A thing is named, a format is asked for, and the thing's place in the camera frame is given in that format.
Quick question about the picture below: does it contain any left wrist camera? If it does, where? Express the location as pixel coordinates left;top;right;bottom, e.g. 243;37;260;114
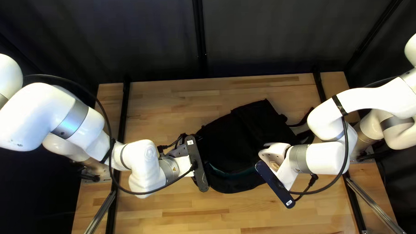
184;135;210;194

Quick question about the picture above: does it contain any black backpack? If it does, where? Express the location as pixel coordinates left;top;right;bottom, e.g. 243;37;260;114
194;97;318;195

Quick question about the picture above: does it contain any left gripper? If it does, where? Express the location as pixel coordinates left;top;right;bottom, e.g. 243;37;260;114
165;144;196;178

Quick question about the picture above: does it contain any silver mounting plate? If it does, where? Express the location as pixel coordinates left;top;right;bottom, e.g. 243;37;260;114
348;152;380;165
80;166;111;184

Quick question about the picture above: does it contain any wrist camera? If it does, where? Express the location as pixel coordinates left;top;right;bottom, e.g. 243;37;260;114
254;159;297;210
184;135;210;194

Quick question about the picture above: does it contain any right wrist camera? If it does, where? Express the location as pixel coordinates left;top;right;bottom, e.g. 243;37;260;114
254;159;297;210

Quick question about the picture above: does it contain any short black cable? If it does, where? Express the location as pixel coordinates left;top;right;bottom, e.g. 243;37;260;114
156;133;188;154

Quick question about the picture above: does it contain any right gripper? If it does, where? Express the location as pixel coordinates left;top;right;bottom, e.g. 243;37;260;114
258;142;298;192

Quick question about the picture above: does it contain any black frame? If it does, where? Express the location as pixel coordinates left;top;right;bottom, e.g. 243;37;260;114
60;0;416;234

